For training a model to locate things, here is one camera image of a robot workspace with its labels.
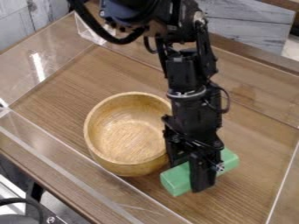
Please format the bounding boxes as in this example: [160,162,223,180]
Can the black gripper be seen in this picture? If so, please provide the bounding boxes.
[162,86,230,193]

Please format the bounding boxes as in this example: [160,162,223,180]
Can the green rectangular block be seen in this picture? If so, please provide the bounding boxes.
[160,148,239,197]

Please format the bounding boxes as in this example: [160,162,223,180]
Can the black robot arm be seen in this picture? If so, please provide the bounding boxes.
[67,0,231,196]

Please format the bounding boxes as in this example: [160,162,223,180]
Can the brown wooden bowl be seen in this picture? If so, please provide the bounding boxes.
[83,92,171,177]

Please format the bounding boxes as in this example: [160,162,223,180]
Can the black table leg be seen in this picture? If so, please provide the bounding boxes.
[28,182,44,202]

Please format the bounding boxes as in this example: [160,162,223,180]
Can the black metal base bracket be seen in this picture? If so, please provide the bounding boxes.
[24,199,68,224]

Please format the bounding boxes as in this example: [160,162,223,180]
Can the black cable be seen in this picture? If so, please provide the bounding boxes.
[0,197,45,224]

